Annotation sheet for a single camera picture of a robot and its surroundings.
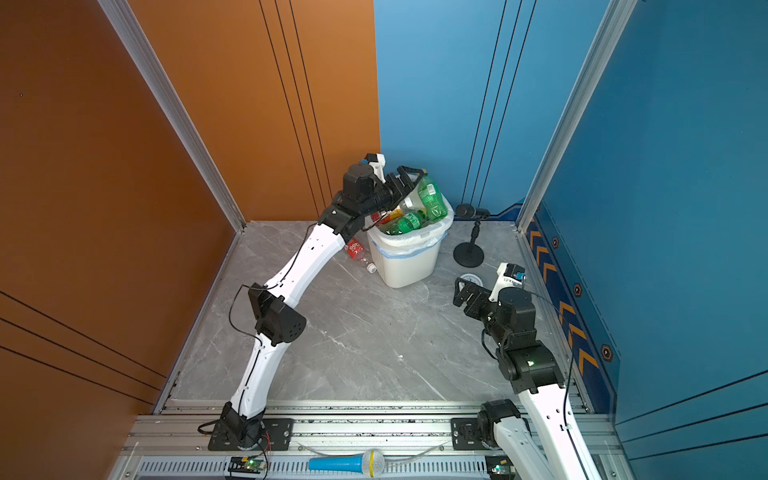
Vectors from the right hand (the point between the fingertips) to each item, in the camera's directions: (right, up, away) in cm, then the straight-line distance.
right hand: (467, 286), depth 72 cm
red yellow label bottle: (-22, +18, +11) cm, 30 cm away
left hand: (-11, +28, +5) cm, 30 cm away
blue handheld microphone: (-23, -39, -6) cm, 46 cm away
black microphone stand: (+10, +7, +36) cm, 38 cm away
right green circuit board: (+8, -44, -1) cm, 44 cm away
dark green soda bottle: (-7, +23, +13) cm, 27 cm away
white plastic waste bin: (-13, +6, +13) cm, 19 cm away
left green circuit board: (-53, -43, -1) cm, 68 cm away
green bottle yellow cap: (-14, +17, +11) cm, 24 cm away
